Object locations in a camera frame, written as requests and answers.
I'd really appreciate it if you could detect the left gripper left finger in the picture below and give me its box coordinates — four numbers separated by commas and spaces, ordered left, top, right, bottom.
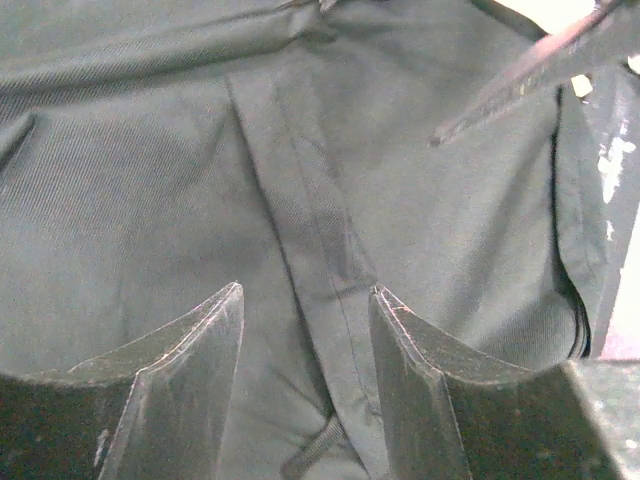
1, 283, 244, 479

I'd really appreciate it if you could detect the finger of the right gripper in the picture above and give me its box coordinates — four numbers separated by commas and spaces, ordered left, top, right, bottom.
585, 66, 639, 360
429, 1, 639, 147

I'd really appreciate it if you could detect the black student backpack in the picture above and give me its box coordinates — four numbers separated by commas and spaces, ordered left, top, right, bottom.
1, 1, 607, 479

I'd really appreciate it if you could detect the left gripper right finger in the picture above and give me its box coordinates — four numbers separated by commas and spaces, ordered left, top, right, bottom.
369, 286, 620, 479

